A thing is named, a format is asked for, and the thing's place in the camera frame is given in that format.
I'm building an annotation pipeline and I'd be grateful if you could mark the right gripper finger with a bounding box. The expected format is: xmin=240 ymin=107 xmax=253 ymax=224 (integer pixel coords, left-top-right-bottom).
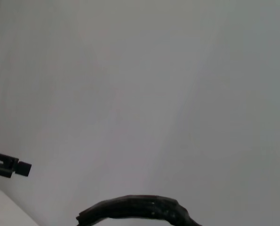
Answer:
xmin=0 ymin=147 xmax=32 ymax=178

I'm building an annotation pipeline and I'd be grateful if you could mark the black round teapot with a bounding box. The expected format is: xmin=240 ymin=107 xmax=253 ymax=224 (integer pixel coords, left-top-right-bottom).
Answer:
xmin=75 ymin=194 xmax=203 ymax=226

